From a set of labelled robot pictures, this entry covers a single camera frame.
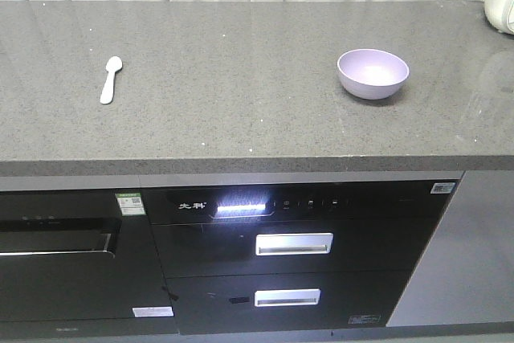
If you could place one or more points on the lilac plastic bowl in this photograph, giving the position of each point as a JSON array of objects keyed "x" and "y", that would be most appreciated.
[{"x": 371, "y": 74}]

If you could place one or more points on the pale green plastic spoon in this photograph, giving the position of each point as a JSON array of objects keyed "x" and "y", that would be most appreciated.
[{"x": 113, "y": 65}]

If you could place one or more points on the black built-in disinfection cabinet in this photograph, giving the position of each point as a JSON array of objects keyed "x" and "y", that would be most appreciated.
[{"x": 205, "y": 237}]

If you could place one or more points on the black built-in dishwasher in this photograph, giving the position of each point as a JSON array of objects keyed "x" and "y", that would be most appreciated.
[{"x": 80, "y": 263}]

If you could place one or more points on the grey glossy cabinet door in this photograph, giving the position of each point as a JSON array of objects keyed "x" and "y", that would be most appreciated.
[{"x": 465, "y": 275}]

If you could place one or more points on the silver upper drawer handle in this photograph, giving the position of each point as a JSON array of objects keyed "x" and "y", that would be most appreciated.
[{"x": 293, "y": 244}]

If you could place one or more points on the silver drawer handle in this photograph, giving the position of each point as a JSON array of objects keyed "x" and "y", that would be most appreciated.
[
  {"x": 293, "y": 244},
  {"x": 287, "y": 297}
]

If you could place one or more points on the silver lower drawer handle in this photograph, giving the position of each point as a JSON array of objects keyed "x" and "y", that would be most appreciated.
[{"x": 287, "y": 297}]

